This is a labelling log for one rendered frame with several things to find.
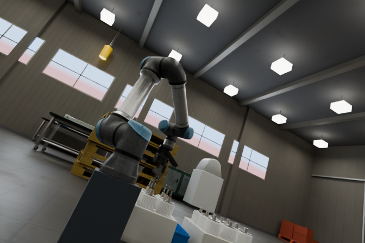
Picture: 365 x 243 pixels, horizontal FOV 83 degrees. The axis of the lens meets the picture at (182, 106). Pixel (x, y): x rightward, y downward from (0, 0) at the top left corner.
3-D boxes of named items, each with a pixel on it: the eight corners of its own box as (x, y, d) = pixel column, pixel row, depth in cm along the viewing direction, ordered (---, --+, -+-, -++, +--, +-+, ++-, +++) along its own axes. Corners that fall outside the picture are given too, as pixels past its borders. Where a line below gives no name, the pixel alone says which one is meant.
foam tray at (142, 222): (165, 257, 111) (178, 222, 117) (97, 232, 106) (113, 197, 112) (156, 235, 147) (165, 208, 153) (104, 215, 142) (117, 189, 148)
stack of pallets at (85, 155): (140, 192, 403) (159, 146, 437) (157, 204, 320) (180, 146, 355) (70, 166, 355) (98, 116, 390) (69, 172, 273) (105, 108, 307)
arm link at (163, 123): (174, 120, 123) (181, 128, 131) (159, 117, 129) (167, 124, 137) (169, 132, 120) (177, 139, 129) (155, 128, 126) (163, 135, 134)
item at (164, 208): (162, 239, 114) (175, 205, 120) (147, 232, 116) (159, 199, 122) (164, 235, 123) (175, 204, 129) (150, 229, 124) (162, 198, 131)
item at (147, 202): (133, 222, 124) (145, 192, 130) (147, 229, 121) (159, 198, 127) (127, 224, 115) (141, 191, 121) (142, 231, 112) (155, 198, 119)
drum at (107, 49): (106, 62, 842) (113, 51, 862) (107, 58, 811) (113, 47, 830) (98, 57, 833) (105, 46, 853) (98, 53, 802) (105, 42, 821)
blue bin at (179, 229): (183, 259, 120) (190, 236, 124) (167, 252, 119) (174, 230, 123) (172, 241, 148) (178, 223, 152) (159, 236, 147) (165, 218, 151)
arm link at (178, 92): (189, 55, 106) (196, 134, 126) (172, 54, 111) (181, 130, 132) (177, 60, 97) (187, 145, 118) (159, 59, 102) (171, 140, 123)
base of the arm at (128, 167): (137, 186, 76) (149, 160, 80) (99, 171, 73) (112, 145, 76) (131, 181, 90) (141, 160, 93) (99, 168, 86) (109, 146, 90)
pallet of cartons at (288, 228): (291, 242, 994) (294, 224, 1023) (320, 255, 867) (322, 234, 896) (276, 236, 969) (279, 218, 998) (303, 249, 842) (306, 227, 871)
